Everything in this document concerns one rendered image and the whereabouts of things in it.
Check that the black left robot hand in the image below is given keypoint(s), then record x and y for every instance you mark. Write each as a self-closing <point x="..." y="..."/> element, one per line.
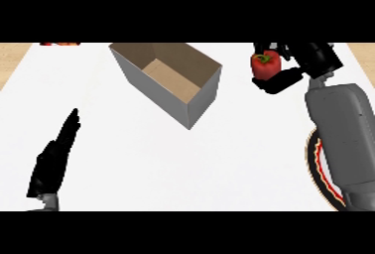
<point x="52" y="158"/>

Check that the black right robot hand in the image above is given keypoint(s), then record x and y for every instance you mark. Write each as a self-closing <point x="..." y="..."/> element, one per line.
<point x="312" y="61"/>

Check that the red bell pepper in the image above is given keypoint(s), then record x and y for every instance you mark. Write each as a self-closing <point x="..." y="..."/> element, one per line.
<point x="266" y="66"/>

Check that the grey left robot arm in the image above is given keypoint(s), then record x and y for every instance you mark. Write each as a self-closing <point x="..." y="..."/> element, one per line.
<point x="48" y="203"/>

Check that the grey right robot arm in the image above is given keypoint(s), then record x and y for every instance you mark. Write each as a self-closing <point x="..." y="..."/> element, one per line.
<point x="345" y="145"/>

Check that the open cardboard box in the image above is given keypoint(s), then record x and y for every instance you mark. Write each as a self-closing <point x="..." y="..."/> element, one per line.
<point x="169" y="79"/>

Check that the patterned plate with red rim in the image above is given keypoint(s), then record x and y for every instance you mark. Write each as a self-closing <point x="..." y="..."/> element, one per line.
<point x="322" y="172"/>

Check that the red and orange object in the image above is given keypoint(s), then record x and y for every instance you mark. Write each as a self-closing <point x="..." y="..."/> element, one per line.
<point x="60" y="43"/>

